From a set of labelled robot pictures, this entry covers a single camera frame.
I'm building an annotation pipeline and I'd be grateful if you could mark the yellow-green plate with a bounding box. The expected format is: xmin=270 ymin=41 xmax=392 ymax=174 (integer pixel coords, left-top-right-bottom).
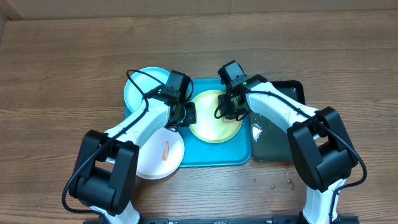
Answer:
xmin=189 ymin=90 xmax=243 ymax=143

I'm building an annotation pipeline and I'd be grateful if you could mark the light blue plate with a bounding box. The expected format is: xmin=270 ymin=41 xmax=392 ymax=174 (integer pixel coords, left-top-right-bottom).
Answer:
xmin=123 ymin=67 xmax=170 ymax=113

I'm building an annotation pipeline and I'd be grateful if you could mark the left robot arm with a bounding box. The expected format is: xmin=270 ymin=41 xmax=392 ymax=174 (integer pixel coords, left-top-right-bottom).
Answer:
xmin=61 ymin=70 xmax=196 ymax=223

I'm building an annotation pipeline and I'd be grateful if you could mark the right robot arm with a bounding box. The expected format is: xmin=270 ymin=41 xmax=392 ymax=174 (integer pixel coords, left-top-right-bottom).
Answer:
xmin=215 ymin=60 xmax=360 ymax=223

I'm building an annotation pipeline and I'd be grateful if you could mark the black water tray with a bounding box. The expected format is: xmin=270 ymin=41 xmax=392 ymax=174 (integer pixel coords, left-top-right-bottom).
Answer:
xmin=249 ymin=80 xmax=305 ymax=162

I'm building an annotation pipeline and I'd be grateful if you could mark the white plate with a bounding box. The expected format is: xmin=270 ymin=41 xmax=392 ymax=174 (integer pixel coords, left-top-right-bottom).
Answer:
xmin=136 ymin=128 xmax=185 ymax=180

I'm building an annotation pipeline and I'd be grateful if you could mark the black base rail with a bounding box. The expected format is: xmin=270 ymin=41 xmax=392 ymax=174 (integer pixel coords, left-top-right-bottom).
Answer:
xmin=83 ymin=216 xmax=360 ymax=224

